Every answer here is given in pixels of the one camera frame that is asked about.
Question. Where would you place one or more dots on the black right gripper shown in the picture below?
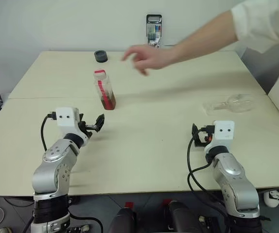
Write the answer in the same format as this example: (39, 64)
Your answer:
(204, 138)

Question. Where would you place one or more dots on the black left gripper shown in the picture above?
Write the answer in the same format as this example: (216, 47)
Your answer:
(88, 127)

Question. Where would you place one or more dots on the clear bottle with red label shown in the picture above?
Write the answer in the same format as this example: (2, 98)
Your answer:
(106, 97)

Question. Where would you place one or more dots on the red white bottle cap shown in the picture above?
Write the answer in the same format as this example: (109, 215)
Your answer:
(99, 73)

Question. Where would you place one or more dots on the clear plastic bag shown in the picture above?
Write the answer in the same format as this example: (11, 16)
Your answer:
(239, 103)

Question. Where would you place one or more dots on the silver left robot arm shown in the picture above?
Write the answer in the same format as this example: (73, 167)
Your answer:
(57, 170)

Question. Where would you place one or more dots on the person's right forearm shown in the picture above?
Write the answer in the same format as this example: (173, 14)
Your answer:
(202, 36)

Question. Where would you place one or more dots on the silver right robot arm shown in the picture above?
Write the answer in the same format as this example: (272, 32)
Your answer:
(234, 174)

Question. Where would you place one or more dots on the person's right hand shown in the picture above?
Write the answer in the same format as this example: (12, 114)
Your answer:
(154, 59)

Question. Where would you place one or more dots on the black round cap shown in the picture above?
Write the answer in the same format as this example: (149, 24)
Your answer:
(101, 57)

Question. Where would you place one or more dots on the dark rounded shape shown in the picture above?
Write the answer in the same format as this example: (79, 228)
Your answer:
(182, 216)
(127, 221)

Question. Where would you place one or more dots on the small red tab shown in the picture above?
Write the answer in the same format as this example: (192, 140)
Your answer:
(128, 204)

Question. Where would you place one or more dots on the white black sneaker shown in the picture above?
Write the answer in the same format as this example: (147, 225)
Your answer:
(273, 197)

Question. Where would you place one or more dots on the marker pen pack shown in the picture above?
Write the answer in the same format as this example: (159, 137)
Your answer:
(154, 31)

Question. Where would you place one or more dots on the person in white shirt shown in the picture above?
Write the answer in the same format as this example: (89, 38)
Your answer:
(263, 19)

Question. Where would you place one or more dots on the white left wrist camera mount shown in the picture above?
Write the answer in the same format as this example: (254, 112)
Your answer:
(66, 121)

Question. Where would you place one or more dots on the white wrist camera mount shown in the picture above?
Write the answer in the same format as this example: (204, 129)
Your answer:
(66, 121)
(224, 131)

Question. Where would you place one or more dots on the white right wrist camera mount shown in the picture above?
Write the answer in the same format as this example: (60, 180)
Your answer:
(224, 131)

